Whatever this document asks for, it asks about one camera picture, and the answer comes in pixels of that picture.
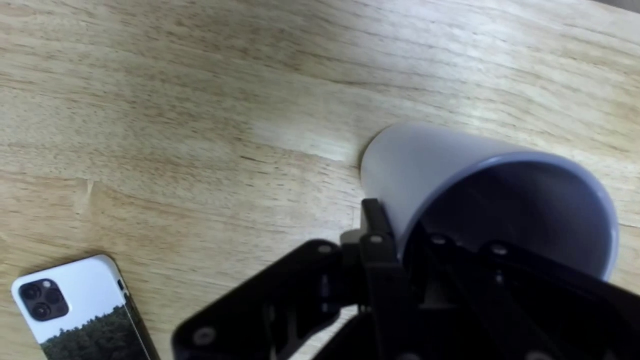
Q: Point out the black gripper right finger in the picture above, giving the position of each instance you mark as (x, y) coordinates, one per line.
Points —
(506, 301)

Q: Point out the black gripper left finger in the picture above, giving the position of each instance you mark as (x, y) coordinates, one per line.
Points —
(382, 266)

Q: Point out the smartphone with landscape photo case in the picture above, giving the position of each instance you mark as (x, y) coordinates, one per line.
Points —
(81, 307)

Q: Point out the white ceramic mug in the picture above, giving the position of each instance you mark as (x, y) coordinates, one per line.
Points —
(427, 166)

